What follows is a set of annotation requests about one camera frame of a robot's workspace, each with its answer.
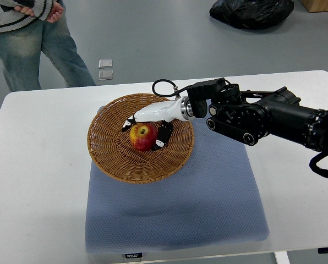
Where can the upper metal floor plate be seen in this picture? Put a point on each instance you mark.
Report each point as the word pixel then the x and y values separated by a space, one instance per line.
pixel 105 63

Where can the brown cardboard box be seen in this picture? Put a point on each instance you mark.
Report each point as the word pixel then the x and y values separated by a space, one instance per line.
pixel 313 6

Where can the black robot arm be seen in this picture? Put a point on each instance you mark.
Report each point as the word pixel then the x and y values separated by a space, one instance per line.
pixel 247 116

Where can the person in grey sweater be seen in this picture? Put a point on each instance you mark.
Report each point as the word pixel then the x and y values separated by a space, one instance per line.
pixel 29 29

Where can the black table control panel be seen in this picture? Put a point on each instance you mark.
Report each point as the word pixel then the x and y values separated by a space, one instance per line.
pixel 137 255

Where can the lower metal floor plate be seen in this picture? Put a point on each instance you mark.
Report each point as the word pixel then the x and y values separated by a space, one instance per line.
pixel 105 75

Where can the blue grey foam mat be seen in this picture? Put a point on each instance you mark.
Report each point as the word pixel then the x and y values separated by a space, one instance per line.
pixel 212 200

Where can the brown wicker basket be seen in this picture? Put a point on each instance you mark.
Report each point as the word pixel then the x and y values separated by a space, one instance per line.
pixel 112 152

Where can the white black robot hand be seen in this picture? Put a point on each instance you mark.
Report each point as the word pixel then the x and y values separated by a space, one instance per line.
pixel 165 111

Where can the black plastic garbage bag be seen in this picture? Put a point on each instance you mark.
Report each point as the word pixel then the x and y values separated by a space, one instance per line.
pixel 253 15

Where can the red yellow apple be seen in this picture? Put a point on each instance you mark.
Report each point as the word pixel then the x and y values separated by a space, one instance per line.
pixel 143 136

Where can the metal floor plate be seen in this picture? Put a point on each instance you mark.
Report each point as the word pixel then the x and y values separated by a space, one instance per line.
pixel 105 75
pixel 105 63

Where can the white table leg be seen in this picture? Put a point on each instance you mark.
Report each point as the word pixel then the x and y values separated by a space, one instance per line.
pixel 281 257

